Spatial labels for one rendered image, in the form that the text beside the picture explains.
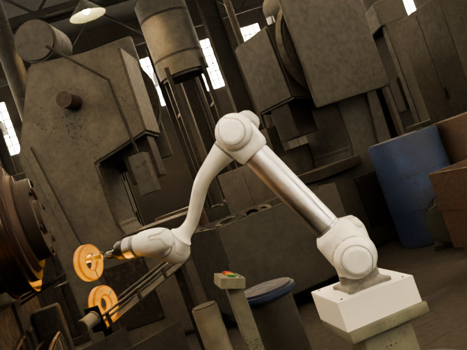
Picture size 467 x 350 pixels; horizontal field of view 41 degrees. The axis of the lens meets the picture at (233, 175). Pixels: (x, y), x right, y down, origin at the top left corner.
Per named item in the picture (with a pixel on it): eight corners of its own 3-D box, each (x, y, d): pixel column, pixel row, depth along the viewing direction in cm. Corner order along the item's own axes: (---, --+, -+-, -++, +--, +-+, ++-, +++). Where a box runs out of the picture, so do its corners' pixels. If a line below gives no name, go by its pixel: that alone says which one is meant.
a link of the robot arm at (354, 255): (383, 252, 231) (392, 262, 210) (351, 281, 233) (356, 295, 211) (239, 104, 235) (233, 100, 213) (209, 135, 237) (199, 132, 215)
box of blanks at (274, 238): (252, 333, 414) (213, 224, 414) (207, 324, 489) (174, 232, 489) (370, 276, 458) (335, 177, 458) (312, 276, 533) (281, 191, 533)
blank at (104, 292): (106, 330, 260) (112, 328, 259) (83, 309, 252) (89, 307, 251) (117, 300, 272) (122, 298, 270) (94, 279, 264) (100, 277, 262)
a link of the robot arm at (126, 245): (146, 253, 255) (135, 256, 257) (140, 232, 255) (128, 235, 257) (135, 259, 246) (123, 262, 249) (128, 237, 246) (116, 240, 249)
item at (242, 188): (285, 254, 706) (253, 163, 707) (347, 247, 611) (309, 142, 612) (248, 271, 680) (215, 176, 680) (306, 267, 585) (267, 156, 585)
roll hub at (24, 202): (35, 263, 198) (5, 180, 198) (46, 257, 225) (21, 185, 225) (52, 257, 199) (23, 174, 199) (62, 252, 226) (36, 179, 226)
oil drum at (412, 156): (422, 251, 478) (383, 142, 479) (390, 247, 537) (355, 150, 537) (488, 225, 489) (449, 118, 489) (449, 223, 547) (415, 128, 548)
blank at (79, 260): (67, 253, 254) (73, 252, 253) (88, 239, 268) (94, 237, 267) (82, 288, 256) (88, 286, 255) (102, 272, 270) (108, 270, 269)
